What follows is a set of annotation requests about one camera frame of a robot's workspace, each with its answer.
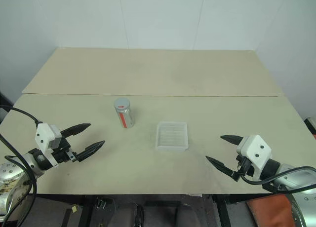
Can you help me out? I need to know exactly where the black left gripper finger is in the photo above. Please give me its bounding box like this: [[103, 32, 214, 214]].
[[73, 140, 107, 162], [60, 123, 92, 139]]

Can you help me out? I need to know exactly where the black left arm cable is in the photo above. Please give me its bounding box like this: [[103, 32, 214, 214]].
[[0, 106, 42, 196]]

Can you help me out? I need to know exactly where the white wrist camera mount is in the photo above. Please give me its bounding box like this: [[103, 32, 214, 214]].
[[34, 122, 62, 168], [236, 134, 273, 182]]

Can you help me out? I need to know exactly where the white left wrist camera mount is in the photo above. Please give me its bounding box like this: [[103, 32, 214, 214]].
[[34, 122, 62, 168]]

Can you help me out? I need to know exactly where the silver red can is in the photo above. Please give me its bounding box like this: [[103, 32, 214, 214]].
[[114, 108, 135, 130]]

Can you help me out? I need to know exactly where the dark grey rounded padded shape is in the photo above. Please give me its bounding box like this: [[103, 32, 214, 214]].
[[88, 199, 139, 227], [174, 202, 206, 227]]

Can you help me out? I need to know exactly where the beige paper table cover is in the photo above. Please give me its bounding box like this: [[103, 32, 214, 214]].
[[0, 93, 316, 196], [21, 47, 287, 98]]

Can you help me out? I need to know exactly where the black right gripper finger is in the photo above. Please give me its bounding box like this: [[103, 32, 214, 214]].
[[205, 155, 240, 182], [220, 135, 245, 147]]

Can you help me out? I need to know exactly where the black table frame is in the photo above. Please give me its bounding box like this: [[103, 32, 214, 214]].
[[29, 192, 247, 227]]

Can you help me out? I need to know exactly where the clear plastic tray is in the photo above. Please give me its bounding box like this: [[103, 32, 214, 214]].
[[155, 121, 190, 152]]

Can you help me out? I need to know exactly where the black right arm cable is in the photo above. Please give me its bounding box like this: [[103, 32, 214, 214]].
[[237, 157, 316, 194]]

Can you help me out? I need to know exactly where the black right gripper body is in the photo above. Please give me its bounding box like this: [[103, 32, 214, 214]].
[[235, 155, 255, 181]]

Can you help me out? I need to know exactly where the grey bottle cap red arrow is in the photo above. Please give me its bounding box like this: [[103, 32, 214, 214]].
[[114, 97, 131, 114]]

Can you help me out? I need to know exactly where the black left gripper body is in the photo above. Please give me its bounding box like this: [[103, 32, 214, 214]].
[[51, 137, 79, 165]]

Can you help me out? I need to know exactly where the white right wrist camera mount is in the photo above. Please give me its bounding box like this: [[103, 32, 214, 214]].
[[236, 134, 273, 182]]

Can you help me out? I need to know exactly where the orange cushion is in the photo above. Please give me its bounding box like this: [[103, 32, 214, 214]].
[[246, 192, 293, 227]]

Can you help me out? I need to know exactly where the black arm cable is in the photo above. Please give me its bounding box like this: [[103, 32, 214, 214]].
[[0, 106, 42, 196], [237, 157, 316, 194]]

